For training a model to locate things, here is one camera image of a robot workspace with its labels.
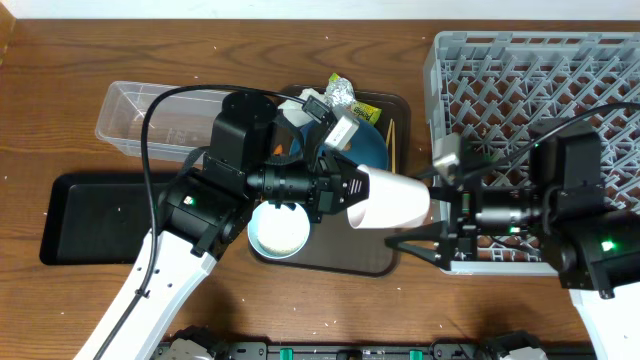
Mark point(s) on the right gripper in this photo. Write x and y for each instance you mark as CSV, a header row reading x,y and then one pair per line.
x,y
455,220

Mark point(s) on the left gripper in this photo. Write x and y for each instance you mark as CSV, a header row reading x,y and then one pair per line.
x,y
329,185

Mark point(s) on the blue plate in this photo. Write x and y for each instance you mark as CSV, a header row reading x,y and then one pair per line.
x,y
366,147

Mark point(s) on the white pink cup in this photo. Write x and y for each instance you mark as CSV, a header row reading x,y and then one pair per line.
x,y
394,201

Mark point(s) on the green snack wrapper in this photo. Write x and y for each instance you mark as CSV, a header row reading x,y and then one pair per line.
x,y
362,110

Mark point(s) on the aluminium foil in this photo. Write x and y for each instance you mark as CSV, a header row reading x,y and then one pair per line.
x,y
340,92

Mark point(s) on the white tissue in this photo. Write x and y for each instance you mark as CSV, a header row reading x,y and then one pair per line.
x,y
293,111

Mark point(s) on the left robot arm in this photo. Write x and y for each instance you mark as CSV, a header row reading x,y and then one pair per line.
x,y
209,202

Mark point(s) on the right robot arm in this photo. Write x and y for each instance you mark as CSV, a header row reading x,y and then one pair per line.
x,y
593,247

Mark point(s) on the grey dishwasher rack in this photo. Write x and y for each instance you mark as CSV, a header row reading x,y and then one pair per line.
x,y
489,87

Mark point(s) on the brown serving tray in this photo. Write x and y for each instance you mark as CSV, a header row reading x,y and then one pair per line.
x,y
334,246

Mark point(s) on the right wooden chopstick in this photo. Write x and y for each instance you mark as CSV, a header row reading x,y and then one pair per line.
x,y
393,146

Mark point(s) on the wooden chopstick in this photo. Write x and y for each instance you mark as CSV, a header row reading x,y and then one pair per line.
x,y
388,132
393,146

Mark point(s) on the left wooden chopstick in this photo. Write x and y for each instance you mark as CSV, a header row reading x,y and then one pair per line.
x,y
388,132

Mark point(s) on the light blue rice bowl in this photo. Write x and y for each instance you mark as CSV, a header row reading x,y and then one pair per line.
x,y
278,233

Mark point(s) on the clear plastic bin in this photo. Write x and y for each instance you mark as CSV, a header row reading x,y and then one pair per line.
x,y
179,124

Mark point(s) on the black tray bin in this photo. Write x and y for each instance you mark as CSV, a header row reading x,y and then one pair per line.
x,y
95,219

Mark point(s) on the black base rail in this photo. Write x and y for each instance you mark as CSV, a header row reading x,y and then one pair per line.
x,y
199,343

